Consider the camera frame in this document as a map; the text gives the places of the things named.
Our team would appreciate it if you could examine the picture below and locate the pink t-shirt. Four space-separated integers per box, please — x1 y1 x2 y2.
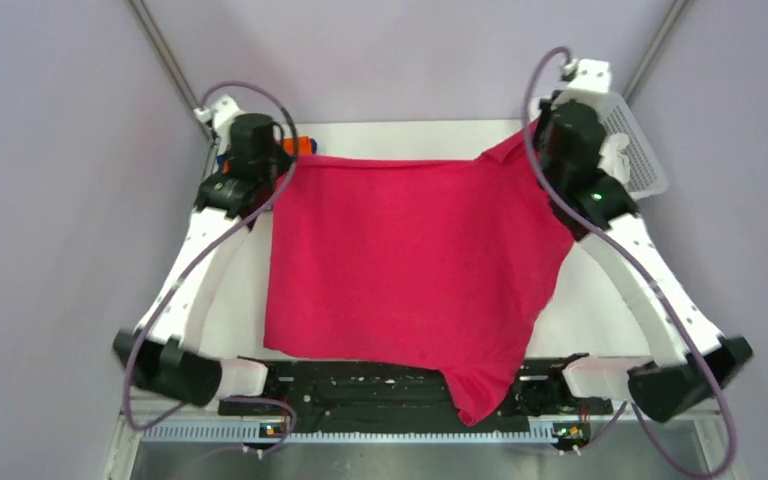
263 133 574 426

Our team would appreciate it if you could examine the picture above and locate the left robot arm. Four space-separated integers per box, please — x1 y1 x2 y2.
113 110 301 414

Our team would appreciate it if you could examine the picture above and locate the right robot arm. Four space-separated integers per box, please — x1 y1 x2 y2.
527 99 753 425

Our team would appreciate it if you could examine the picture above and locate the folded blue patterned t-shirt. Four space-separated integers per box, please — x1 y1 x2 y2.
216 136 318 169

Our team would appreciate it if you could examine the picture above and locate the white crumpled t-shirt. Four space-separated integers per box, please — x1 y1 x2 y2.
598 132 631 187

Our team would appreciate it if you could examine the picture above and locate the folded orange t-shirt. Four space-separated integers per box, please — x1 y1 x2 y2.
222 135 313 175

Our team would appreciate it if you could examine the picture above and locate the white plastic laundry basket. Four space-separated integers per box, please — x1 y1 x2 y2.
529 90 668 200

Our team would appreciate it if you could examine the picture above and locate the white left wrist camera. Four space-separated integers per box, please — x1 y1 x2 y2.
193 94 244 139

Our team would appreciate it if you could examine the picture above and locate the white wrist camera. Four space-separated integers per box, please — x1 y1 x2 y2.
193 94 244 139
561 58 613 95

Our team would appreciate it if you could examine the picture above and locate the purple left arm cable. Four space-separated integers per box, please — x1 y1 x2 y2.
121 80 300 460

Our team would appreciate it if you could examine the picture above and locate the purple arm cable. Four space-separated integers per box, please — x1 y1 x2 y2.
521 46 738 480
121 80 300 460

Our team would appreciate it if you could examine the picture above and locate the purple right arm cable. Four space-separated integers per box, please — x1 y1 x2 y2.
521 46 738 480

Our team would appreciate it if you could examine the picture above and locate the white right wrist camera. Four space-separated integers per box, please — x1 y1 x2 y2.
561 58 613 95

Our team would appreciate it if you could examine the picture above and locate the aluminium frame rail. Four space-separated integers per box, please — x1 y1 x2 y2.
102 374 750 480

